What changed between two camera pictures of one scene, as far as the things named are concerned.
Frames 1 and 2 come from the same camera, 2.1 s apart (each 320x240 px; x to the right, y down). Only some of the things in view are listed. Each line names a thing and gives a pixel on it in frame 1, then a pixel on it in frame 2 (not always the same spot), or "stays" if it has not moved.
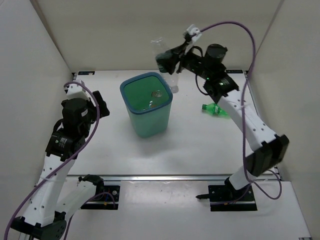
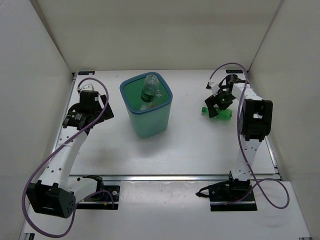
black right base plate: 222,198 stays
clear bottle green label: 159,45 to 150,88
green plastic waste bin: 148,99 stays
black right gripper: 170,62 to 213,100
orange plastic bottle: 156,94 to 147,105
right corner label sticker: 234,71 stays
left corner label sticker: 86,73 stays
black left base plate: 107,200 stays
